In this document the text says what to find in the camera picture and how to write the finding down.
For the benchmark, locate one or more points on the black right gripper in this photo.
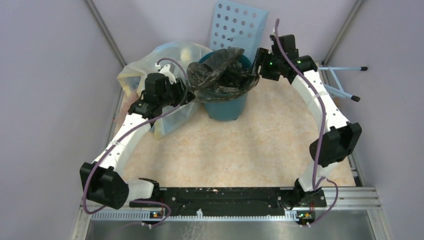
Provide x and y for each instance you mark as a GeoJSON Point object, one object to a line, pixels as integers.
{"type": "Point", "coordinates": [261, 57]}

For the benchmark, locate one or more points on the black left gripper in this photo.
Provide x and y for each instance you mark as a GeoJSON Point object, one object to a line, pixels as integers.
{"type": "Point", "coordinates": [184, 95]}

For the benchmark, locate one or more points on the dark grey trash bag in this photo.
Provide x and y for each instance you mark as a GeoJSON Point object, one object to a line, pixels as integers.
{"type": "Point", "coordinates": [221, 77]}

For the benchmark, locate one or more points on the translucent white plastic bag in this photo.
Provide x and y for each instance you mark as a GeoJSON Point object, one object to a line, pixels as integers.
{"type": "Point", "coordinates": [157, 89]}

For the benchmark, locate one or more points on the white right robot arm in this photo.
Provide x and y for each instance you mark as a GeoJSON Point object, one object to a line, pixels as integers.
{"type": "Point", "coordinates": [338, 136]}

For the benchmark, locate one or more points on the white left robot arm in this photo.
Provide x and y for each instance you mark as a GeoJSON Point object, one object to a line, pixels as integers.
{"type": "Point", "coordinates": [101, 178]}

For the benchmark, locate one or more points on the teal plastic trash bin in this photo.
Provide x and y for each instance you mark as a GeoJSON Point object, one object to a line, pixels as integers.
{"type": "Point", "coordinates": [227, 110]}

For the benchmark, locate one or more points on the light blue perforated panel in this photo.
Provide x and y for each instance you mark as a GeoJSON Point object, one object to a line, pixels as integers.
{"type": "Point", "coordinates": [238, 26]}

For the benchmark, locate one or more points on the light blue folding stand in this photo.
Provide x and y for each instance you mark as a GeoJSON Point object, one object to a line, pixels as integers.
{"type": "Point", "coordinates": [338, 89]}

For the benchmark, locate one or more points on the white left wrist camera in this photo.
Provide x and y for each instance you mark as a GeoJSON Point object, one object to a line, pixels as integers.
{"type": "Point", "coordinates": [167, 71]}

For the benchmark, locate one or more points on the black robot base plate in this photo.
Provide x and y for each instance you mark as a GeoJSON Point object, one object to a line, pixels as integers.
{"type": "Point", "coordinates": [231, 201]}

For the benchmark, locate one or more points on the white toothed cable rail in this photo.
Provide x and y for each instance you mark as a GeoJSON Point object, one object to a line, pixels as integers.
{"type": "Point", "coordinates": [147, 216]}

